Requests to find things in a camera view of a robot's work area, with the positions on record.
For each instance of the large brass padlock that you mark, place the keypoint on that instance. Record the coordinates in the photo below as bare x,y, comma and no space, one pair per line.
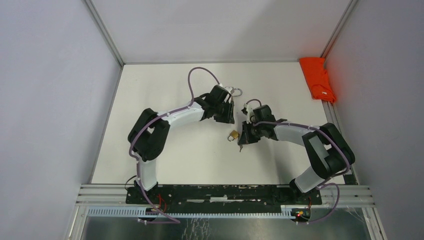
236,92

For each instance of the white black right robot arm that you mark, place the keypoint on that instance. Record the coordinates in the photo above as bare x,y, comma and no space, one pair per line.
328,152

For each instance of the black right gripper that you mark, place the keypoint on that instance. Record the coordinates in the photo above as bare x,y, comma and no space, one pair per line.
246,138

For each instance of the aluminium corner frame post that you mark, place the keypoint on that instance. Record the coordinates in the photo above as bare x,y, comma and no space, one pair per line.
352,5

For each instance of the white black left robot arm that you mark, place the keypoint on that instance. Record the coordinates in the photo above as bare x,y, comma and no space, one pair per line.
149,134

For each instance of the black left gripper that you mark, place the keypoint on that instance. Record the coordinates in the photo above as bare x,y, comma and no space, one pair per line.
229,118

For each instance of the aluminium front frame rail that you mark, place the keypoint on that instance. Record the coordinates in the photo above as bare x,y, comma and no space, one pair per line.
348,212

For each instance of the orange folded cloth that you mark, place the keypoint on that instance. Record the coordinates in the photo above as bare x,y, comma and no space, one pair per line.
317,79

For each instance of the left aluminium corner post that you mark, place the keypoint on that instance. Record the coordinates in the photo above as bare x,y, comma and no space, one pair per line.
104,32

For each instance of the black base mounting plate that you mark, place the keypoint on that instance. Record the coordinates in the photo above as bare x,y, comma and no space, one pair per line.
220,199

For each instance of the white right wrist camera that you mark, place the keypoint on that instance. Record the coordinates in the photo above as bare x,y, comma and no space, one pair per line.
249,112

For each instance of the small brass padlock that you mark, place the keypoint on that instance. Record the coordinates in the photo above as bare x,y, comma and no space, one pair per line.
233,136

